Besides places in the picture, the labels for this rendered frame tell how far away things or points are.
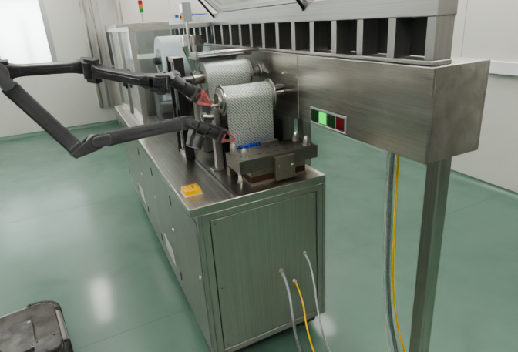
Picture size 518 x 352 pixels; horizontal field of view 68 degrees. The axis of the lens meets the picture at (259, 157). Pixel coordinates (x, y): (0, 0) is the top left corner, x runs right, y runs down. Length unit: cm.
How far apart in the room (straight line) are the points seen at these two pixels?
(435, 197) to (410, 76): 48
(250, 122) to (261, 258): 64
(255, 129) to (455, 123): 90
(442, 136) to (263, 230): 86
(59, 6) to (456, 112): 651
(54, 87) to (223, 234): 586
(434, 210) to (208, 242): 89
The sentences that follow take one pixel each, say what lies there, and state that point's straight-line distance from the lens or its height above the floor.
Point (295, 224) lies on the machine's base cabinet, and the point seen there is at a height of 69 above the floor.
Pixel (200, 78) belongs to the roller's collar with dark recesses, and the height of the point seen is 133.
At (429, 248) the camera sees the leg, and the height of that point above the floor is 74.
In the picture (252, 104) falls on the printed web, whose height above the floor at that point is 122.
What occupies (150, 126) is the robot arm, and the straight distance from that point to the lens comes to 164.
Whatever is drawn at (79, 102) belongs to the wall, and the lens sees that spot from 728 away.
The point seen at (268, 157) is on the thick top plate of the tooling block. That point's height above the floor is 102.
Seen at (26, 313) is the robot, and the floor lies 24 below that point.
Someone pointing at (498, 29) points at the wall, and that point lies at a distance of 391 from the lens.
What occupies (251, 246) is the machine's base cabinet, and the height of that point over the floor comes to 64.
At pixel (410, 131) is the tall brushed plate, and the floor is 123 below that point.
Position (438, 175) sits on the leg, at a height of 104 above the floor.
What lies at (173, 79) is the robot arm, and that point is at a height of 137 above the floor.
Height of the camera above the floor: 160
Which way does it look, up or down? 20 degrees down
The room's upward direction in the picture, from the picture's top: 4 degrees counter-clockwise
